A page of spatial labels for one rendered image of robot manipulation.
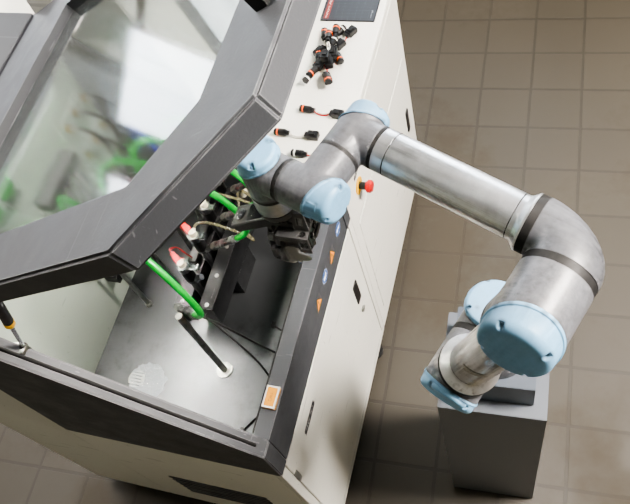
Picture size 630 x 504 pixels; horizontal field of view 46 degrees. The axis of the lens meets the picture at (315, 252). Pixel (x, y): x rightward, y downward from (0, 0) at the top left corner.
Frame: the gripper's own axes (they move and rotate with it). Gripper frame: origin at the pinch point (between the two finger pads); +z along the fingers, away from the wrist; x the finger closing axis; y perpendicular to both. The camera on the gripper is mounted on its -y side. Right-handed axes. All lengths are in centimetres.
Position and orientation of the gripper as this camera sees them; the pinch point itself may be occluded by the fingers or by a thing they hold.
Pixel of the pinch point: (292, 255)
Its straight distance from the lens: 150.1
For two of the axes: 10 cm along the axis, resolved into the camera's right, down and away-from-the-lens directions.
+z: 2.0, 4.9, 8.5
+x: 2.4, -8.6, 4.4
